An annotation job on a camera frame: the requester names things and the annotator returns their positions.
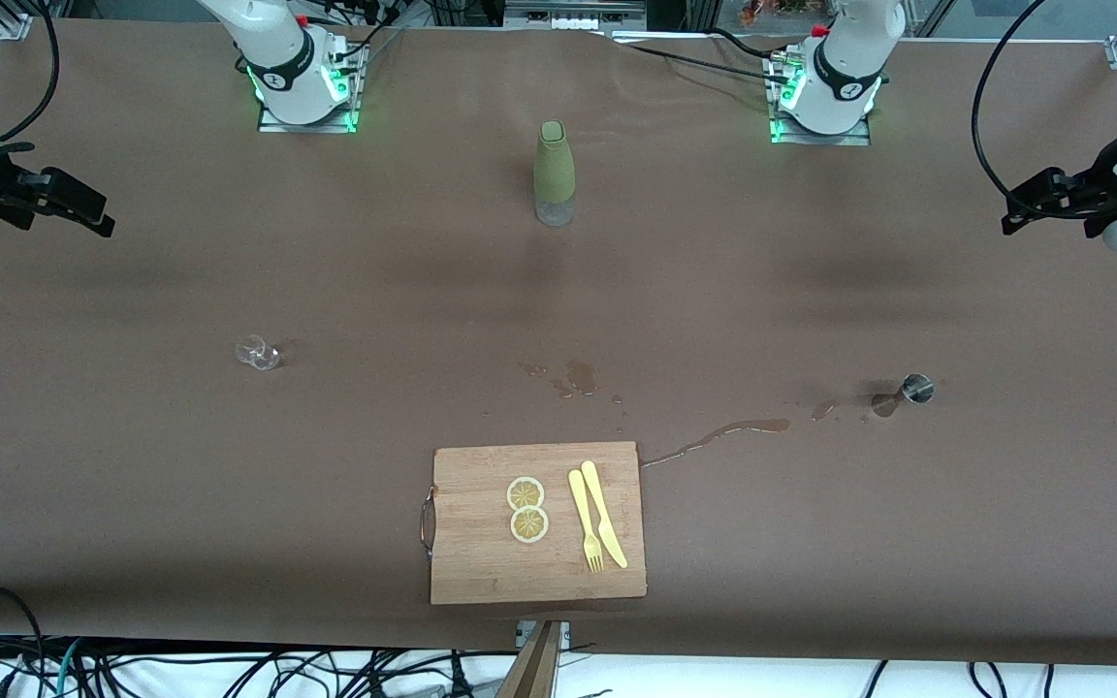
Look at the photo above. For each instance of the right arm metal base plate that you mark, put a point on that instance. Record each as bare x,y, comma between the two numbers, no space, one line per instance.
350,107

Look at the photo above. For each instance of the yellow plastic fork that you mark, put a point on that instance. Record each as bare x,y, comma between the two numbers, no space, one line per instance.
582,509

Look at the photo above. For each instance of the green sleeved glass bottle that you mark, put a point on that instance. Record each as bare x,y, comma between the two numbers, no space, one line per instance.
554,165

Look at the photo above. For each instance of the long liquid streak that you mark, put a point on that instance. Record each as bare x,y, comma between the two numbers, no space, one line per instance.
743,427

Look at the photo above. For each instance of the yellow plastic knife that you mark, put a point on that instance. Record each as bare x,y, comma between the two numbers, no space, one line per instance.
602,509

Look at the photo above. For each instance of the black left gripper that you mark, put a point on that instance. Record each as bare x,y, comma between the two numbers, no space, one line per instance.
1094,184

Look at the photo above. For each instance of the small liquid puddle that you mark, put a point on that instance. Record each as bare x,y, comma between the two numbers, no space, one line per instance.
823,410

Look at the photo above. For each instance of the grey power strip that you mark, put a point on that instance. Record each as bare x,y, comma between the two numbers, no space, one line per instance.
573,12

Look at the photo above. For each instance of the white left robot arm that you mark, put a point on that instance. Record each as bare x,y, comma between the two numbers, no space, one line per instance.
845,58

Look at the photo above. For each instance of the steel hourglass jigger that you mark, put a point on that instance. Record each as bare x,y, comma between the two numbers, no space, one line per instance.
917,389

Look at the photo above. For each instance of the metal post bracket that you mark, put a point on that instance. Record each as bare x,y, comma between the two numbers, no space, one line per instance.
524,632

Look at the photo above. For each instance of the wooden cutting board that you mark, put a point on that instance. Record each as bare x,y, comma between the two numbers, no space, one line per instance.
481,562

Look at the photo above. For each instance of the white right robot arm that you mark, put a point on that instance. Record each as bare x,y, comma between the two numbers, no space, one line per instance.
277,48

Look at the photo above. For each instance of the clear glass measuring cup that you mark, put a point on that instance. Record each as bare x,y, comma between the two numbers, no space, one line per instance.
258,354

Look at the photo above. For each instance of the upright frame post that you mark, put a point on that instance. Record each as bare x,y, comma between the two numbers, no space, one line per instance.
534,669

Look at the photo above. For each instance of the lemon slice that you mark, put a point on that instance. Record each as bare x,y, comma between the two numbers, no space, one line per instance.
529,524
526,493

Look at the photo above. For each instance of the scattered liquid puddle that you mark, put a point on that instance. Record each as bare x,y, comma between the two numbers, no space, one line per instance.
581,376

